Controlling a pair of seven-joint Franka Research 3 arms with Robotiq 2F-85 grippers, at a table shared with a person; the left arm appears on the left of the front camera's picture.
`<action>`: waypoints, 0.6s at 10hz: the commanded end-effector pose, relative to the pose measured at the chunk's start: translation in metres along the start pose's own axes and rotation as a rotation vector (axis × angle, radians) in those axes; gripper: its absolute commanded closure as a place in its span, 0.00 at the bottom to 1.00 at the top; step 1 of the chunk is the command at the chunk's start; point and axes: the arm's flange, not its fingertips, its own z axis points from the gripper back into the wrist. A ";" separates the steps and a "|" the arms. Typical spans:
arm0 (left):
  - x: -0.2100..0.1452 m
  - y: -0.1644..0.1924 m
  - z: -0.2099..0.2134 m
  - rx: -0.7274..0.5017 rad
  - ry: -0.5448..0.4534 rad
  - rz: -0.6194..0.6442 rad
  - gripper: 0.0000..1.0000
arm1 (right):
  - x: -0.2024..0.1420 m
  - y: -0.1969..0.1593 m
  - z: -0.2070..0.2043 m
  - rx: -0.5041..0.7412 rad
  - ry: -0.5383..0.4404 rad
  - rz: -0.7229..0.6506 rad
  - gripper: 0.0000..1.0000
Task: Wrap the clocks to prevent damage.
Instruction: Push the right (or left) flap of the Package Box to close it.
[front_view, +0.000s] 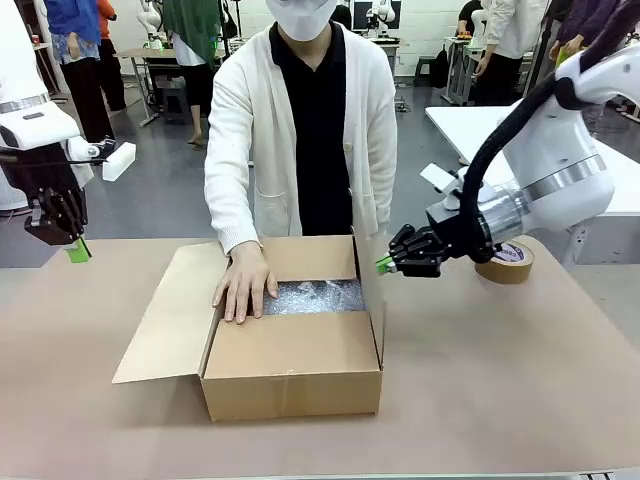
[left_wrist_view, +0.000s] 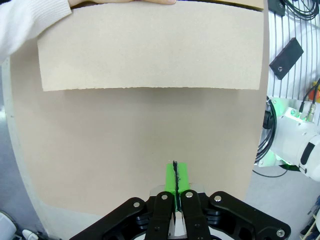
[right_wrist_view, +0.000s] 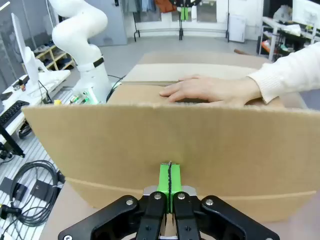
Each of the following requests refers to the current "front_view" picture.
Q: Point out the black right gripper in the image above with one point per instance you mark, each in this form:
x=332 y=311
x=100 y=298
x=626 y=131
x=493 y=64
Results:
x=452 y=230

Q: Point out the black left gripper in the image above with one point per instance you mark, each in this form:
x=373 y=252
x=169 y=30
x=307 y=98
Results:
x=40 y=170

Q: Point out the clear bubble wrap sheet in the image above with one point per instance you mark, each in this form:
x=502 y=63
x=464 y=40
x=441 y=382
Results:
x=320 y=297

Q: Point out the brown cardboard box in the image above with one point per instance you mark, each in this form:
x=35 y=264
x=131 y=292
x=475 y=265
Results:
x=290 y=350

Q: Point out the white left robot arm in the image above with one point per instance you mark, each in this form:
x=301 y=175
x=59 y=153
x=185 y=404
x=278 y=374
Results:
x=15 y=75

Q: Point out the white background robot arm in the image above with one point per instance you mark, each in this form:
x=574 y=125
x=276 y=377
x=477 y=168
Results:
x=382 y=12
x=149 y=20

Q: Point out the person's left forearm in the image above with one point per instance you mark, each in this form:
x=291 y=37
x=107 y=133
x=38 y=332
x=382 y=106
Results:
x=375 y=190

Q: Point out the person's right forearm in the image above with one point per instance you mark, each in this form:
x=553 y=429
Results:
x=230 y=200

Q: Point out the person's right hand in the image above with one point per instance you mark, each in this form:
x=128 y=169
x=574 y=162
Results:
x=247 y=285

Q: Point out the brown packing tape roll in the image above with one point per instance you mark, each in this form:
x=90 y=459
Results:
x=505 y=272

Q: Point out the person in blue top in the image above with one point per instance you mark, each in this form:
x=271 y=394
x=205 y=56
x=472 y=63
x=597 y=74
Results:
x=85 y=90

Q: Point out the large white table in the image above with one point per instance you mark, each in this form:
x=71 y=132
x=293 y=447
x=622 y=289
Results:
x=460 y=125

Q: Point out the pale side table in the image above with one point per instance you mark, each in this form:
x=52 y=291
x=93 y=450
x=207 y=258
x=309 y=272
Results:
x=47 y=70

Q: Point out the small grey stool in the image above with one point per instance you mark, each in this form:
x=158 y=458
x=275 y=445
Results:
x=175 y=105

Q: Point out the person in orange top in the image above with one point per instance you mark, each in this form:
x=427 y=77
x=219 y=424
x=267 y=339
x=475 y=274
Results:
x=107 y=60

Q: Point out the wooden-top metal table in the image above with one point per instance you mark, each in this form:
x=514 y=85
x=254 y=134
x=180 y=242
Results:
x=140 y=52

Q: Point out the person in white cardigan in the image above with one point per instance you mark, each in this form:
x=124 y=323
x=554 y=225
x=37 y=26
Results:
x=240 y=125

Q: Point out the person in green top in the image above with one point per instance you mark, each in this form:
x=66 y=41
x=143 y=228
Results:
x=192 y=30

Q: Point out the black stand pole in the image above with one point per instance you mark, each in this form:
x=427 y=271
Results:
x=542 y=50

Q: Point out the person in white jacket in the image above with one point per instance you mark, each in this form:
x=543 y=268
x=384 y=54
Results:
x=510 y=30

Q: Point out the dark computer monitor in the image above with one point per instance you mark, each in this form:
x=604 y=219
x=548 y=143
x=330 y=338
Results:
x=361 y=15

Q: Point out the white face mask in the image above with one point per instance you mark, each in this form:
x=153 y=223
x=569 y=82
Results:
x=300 y=20

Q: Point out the person in lime trousers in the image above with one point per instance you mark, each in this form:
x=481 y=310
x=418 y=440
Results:
x=580 y=20

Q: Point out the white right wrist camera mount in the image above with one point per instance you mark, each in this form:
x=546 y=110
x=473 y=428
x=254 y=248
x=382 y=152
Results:
x=435 y=175

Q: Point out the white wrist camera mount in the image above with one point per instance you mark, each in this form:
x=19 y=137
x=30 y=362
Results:
x=435 y=175
x=120 y=160

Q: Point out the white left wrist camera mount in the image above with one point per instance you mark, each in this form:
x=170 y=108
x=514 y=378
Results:
x=120 y=160

